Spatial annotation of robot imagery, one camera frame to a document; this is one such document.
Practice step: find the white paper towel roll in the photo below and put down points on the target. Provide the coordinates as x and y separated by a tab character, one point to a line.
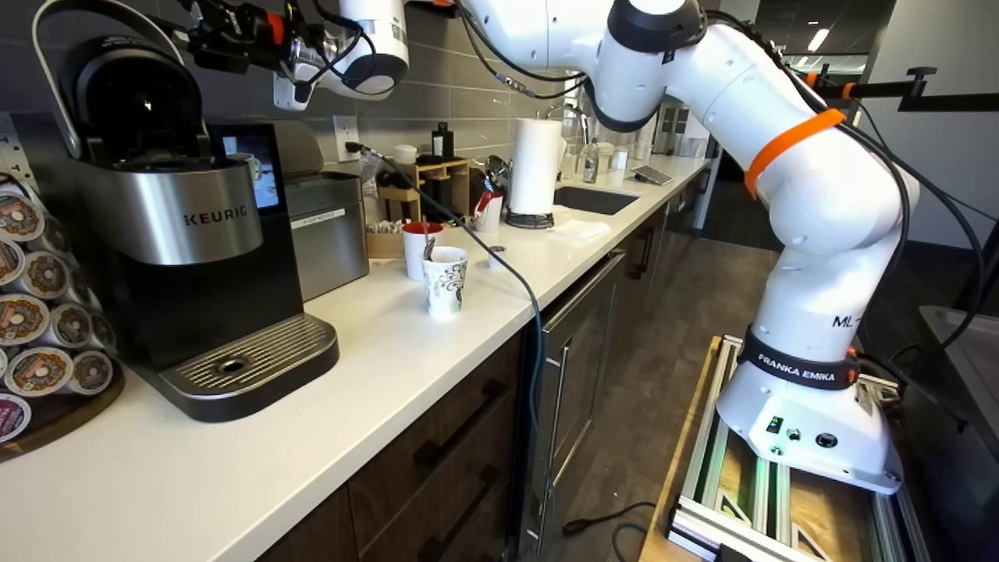
534	166

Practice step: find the patterned paper cup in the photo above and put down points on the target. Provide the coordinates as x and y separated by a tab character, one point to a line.
445	290

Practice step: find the coffee pod carousel rack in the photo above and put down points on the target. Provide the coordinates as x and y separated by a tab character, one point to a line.
76	411

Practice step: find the dark wood counter cabinet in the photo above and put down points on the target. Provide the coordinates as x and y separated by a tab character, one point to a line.
438	468

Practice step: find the small white cup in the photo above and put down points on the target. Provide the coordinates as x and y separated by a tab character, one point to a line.
404	154

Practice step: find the wooden countertop organizer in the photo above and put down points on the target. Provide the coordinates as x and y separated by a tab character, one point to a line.
438	166

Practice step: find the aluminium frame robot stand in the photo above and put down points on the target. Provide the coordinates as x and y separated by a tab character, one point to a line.
730	489

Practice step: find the white wall outlet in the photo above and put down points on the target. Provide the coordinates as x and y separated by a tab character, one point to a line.
346	130

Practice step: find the white mug red inside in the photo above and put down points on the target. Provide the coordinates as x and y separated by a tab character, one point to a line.
413	255

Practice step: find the dark kitchen sink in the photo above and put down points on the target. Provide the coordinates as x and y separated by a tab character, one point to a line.
595	201

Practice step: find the chrome sink faucet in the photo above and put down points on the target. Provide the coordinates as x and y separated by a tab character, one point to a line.
583	151

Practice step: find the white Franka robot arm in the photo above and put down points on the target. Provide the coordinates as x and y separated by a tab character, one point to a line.
833	207

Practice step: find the coffee pod in rack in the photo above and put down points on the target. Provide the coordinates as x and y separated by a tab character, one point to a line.
38	370
91	370
12	414
47	272
9	260
20	216
69	321
20	315

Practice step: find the thin stir stick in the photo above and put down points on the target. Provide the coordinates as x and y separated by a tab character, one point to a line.
430	248

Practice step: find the black jar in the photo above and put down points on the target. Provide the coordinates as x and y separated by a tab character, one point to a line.
443	142

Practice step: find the black silver Keurig coffee maker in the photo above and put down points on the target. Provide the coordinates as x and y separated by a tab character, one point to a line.
190	290

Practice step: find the white cup with red sticks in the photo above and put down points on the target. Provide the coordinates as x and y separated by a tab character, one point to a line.
487	220

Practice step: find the small box of packets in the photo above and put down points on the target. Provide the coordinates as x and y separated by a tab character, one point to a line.
383	246

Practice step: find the black side table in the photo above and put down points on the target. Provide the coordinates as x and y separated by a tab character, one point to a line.
971	353

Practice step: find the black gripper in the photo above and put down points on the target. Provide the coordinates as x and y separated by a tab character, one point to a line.
261	28

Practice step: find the black orange bar clamp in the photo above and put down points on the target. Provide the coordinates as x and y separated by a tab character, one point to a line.
938	101

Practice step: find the small white container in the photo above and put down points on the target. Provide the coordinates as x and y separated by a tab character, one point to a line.
619	164

